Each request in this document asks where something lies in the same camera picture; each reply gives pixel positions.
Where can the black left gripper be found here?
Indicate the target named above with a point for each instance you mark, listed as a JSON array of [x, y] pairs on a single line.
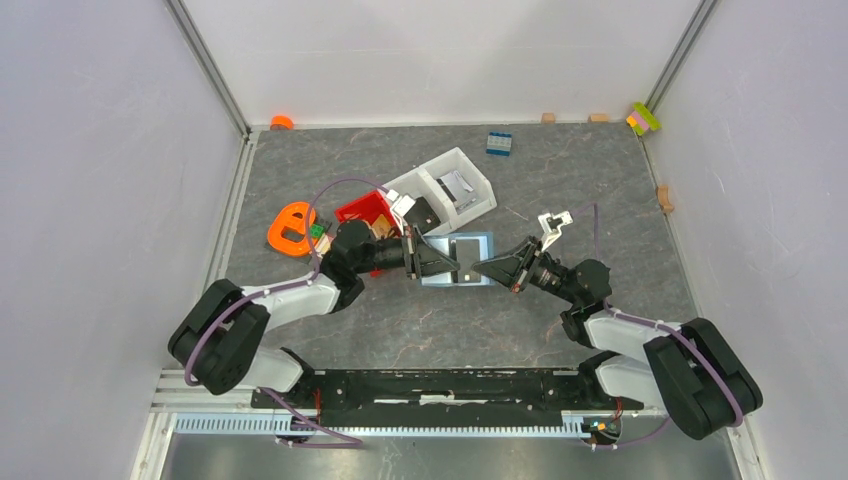
[[419, 256]]

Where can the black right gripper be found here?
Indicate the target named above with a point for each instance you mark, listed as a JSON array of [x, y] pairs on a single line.
[[515, 267]]

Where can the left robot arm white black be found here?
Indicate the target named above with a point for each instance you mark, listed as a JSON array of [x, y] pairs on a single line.
[[218, 342]]

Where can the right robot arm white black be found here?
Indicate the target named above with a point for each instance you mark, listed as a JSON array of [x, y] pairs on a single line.
[[662, 351]]

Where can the dark grey credit card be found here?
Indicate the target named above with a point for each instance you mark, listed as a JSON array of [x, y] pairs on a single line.
[[467, 253]]

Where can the clear plastic packet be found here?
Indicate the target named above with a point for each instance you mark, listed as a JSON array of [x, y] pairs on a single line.
[[464, 200]]

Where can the white plastic bin with packet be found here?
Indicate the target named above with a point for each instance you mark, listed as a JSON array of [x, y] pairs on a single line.
[[450, 220]]

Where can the red plastic bin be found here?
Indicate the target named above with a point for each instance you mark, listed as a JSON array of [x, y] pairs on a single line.
[[373, 209]]

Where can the green toy brick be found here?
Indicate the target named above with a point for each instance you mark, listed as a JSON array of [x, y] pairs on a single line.
[[316, 231]]

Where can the blue lego brick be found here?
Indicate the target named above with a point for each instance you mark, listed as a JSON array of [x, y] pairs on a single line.
[[499, 144]]

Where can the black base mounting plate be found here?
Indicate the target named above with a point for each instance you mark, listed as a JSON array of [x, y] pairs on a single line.
[[523, 397]]

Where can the orange letter e toy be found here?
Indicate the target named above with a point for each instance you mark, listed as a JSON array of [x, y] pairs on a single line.
[[290, 232]]

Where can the curved wooden piece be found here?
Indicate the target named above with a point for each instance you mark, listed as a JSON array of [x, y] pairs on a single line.
[[663, 198]]

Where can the small wooden block right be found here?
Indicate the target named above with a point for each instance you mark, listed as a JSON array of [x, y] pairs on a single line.
[[598, 118]]

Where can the green pink stacked bricks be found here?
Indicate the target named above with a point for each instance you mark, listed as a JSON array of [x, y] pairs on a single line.
[[641, 120]]

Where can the orange round cap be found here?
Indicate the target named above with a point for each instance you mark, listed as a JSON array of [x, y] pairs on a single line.
[[281, 122]]

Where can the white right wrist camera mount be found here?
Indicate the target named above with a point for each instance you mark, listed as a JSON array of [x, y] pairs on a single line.
[[552, 226]]

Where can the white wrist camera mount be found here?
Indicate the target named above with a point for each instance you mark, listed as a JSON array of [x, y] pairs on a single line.
[[552, 226], [399, 205]]

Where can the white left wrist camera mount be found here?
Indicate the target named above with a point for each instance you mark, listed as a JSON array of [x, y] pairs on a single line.
[[399, 205]]

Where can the aluminium frame rail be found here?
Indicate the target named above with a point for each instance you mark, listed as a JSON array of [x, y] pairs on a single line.
[[250, 410]]

